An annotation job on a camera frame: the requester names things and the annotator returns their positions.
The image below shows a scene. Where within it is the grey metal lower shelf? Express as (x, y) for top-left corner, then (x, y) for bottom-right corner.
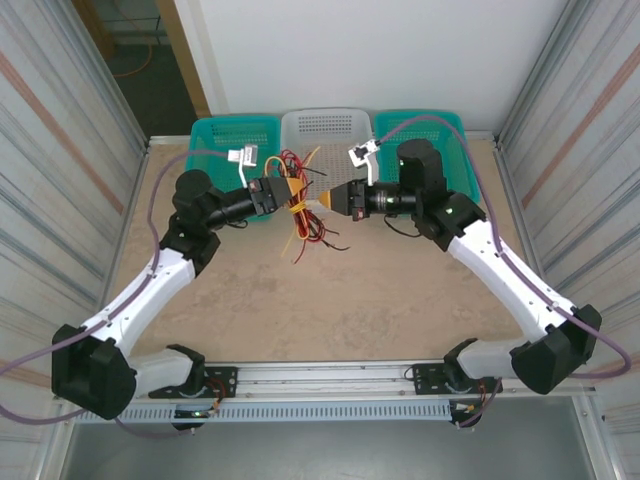
(49, 397), (616, 480)

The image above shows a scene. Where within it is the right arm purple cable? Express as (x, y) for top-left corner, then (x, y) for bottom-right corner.
(373, 115), (632, 379)

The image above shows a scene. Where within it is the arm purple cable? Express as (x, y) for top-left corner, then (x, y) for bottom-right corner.
(0, 148), (231, 440)
(373, 115), (632, 379)

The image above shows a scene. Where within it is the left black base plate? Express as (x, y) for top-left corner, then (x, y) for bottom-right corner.
(148, 366), (239, 400)

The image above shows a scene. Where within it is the teal plastic basket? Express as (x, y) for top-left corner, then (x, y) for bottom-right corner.
(373, 109), (484, 206)
(184, 115), (282, 197)

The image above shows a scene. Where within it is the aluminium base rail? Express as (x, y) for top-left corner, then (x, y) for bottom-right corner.
(54, 360), (599, 401)

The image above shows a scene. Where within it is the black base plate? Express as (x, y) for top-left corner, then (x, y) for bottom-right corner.
(148, 366), (239, 400)
(410, 363), (504, 399)

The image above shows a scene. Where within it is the grey slotted cable duct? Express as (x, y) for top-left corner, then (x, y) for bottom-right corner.
(74, 402), (454, 424)

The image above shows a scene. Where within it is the wooden door frame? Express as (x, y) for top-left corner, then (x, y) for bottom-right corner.
(154, 0), (211, 117)

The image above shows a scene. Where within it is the white plastic basket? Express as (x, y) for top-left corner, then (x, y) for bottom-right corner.
(279, 107), (375, 207)

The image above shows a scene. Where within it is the wooden cabinet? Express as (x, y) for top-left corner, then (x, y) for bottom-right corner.
(72, 0), (117, 59)

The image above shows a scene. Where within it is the orange floor cable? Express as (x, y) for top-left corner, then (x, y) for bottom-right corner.
(112, 43), (154, 79)

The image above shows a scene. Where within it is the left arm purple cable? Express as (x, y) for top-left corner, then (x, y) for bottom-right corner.
(0, 148), (231, 440)

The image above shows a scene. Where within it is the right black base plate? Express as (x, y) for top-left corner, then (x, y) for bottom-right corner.
(410, 363), (504, 399)

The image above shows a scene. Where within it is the red thin cable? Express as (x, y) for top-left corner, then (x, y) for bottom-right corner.
(292, 209), (331, 265)
(279, 148), (307, 181)
(309, 217), (342, 242)

